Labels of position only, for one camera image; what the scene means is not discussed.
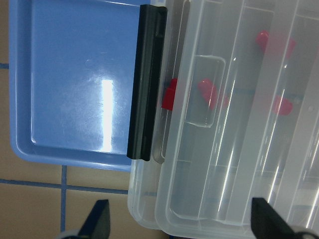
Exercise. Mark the clear plastic storage box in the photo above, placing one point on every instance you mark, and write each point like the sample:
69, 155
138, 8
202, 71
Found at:
145, 175

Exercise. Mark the blue plastic tray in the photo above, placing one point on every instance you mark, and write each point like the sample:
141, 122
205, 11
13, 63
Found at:
71, 70

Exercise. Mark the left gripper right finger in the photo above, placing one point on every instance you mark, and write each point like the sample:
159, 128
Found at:
266, 223

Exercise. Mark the red block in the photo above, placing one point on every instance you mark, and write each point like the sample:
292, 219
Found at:
274, 44
169, 95
282, 106
210, 94

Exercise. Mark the black box latch handle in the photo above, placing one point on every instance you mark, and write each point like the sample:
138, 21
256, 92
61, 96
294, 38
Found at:
149, 51

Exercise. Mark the clear plastic box lid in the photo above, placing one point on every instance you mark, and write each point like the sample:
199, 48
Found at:
217, 161

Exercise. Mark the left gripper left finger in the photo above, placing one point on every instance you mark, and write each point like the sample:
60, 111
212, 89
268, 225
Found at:
98, 223

